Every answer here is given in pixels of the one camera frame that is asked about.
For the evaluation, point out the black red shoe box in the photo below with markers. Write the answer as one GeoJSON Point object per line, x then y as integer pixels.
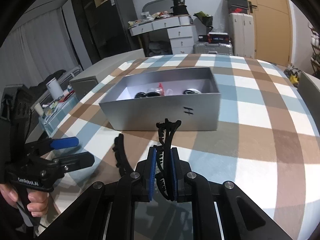
{"type": "Point", "coordinates": [214, 38]}

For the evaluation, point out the plaid bed sheet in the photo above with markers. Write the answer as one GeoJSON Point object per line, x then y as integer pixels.
{"type": "Point", "coordinates": [266, 141]}

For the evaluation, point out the white cylindrical tumbler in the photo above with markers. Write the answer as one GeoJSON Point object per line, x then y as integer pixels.
{"type": "Point", "coordinates": [54, 89]}

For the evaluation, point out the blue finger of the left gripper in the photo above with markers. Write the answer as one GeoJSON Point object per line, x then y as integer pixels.
{"type": "Point", "coordinates": [62, 143]}
{"type": "Point", "coordinates": [74, 162]}

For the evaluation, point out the white curtain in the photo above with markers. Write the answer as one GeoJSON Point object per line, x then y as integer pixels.
{"type": "Point", "coordinates": [35, 50]}

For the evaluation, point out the grey bed footboard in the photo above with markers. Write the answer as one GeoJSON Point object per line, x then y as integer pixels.
{"type": "Point", "coordinates": [308, 88]}

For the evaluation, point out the wooden door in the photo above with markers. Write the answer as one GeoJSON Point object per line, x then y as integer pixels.
{"type": "Point", "coordinates": [273, 30]}

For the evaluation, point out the black hat box stack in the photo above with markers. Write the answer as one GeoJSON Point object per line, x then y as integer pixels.
{"type": "Point", "coordinates": [179, 8]}

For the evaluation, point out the grey bedside cabinet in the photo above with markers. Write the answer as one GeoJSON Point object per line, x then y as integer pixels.
{"type": "Point", "coordinates": [92, 76]}

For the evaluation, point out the person's left hand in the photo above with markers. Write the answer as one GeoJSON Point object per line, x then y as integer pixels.
{"type": "Point", "coordinates": [38, 205]}

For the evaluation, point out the silver ribbed suitcase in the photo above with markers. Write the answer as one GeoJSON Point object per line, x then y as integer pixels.
{"type": "Point", "coordinates": [216, 49]}

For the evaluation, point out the black curved banana clip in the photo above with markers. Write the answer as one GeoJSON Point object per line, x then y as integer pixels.
{"type": "Point", "coordinates": [166, 177]}

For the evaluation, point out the silver cardboard box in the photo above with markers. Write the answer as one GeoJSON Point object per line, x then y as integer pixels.
{"type": "Point", "coordinates": [195, 100]}

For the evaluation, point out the black oval hair claw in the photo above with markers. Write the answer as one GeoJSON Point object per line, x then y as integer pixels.
{"type": "Point", "coordinates": [146, 95]}

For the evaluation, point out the wooden shoe rack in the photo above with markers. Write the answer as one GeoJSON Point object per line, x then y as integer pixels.
{"type": "Point", "coordinates": [316, 51]}

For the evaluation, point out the black refrigerator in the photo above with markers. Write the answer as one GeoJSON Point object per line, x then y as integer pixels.
{"type": "Point", "coordinates": [113, 35]}

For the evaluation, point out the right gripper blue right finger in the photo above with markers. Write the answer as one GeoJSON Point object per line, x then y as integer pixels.
{"type": "Point", "coordinates": [180, 168]}

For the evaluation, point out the white desk with drawers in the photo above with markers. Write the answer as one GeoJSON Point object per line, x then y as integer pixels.
{"type": "Point", "coordinates": [177, 33]}

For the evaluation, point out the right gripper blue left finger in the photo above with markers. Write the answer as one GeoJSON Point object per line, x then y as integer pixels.
{"type": "Point", "coordinates": [146, 182]}

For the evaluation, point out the white upright suitcase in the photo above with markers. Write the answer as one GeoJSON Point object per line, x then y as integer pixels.
{"type": "Point", "coordinates": [241, 31]}

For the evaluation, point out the green black flower bouquet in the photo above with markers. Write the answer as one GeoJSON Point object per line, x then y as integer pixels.
{"type": "Point", "coordinates": [206, 20]}

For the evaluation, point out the stacked shoe boxes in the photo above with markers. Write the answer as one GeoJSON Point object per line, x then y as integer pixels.
{"type": "Point", "coordinates": [237, 6]}

